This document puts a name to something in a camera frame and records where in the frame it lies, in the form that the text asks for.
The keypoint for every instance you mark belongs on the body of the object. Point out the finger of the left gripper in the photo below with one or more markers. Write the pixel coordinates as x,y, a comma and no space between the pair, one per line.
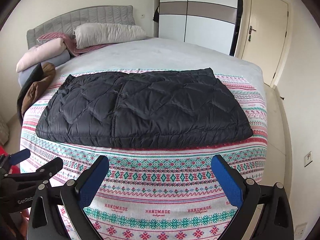
45,172
18,157

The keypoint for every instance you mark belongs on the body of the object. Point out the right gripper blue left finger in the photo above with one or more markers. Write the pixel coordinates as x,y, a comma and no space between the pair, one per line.
78,194

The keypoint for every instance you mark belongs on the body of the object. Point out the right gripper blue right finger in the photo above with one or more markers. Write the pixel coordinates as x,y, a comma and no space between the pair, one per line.
240,192

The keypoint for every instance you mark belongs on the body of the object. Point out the black quilted puffer jacket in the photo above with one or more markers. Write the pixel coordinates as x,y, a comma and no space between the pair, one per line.
151,110

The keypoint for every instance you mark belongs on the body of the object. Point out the brown jacket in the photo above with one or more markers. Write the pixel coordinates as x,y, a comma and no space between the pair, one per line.
38,88

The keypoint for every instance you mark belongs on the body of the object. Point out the patterned red green bed cloth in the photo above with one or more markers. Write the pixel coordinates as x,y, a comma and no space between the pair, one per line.
157,194

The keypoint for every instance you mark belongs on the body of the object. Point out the black garment beside brown jacket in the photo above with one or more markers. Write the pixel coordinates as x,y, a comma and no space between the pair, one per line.
36,75

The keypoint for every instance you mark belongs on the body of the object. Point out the light pink pillow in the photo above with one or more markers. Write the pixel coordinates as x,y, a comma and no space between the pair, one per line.
40,53

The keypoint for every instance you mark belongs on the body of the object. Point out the pink red folded blanket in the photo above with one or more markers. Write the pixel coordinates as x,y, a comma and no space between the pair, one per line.
70,43

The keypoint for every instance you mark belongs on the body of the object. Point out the beige pillow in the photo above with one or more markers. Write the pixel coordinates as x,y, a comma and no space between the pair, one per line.
93,34

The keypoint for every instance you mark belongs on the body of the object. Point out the grey padded headboard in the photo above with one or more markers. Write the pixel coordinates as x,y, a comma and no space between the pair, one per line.
66,23

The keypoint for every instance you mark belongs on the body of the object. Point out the white bed mattress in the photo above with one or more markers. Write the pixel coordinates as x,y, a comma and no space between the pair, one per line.
159,54

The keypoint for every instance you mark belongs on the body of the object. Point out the cream door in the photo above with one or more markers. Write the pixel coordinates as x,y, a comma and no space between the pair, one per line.
269,18

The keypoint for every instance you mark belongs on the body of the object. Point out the white grey wardrobe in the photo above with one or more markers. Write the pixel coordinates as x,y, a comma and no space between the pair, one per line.
212,24

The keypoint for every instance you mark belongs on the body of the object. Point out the black bag on wardrobe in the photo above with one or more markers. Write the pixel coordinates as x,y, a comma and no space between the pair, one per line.
156,15

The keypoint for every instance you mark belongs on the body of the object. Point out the wall power socket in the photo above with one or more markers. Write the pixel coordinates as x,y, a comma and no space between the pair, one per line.
308,159

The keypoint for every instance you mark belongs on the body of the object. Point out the door handle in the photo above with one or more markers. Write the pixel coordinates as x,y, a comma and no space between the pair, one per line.
251,29

